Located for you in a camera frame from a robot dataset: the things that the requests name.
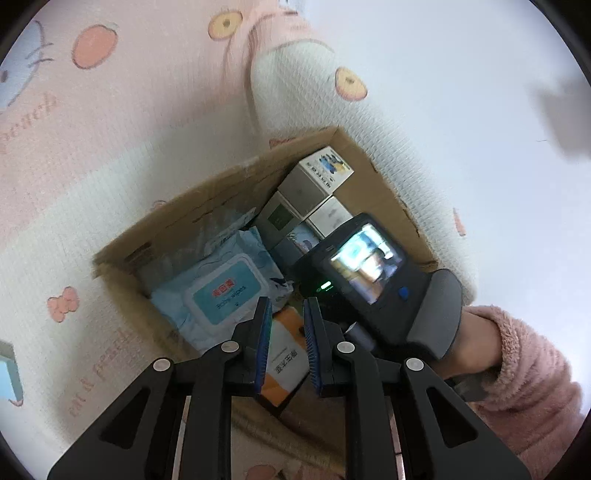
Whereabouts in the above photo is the orange tissue pack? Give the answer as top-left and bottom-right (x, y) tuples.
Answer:
(260, 306), (308, 408)

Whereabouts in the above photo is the baby wipes pack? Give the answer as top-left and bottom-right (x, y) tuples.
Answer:
(150, 227), (293, 353)

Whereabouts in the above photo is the right hand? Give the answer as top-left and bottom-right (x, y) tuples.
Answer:
(431, 308), (502, 379)

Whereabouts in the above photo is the long white box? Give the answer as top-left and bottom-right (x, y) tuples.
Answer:
(305, 196), (353, 238)

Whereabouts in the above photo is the whale print tape roll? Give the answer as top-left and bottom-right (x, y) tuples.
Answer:
(270, 223), (322, 276)

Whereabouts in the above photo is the pink fleece sleeve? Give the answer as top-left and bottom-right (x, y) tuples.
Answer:
(468, 306), (584, 479)

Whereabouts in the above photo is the white box green square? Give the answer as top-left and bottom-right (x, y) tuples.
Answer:
(254, 191), (304, 250)

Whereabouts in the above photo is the white box with cartoon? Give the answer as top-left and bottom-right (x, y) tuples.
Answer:
(279, 147), (355, 218)

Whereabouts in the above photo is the brown cardboard box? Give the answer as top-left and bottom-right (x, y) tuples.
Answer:
(94, 127), (439, 475)

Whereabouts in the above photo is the pink cartoon bed sheet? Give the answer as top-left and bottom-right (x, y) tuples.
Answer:
(1, 1), (477, 479)

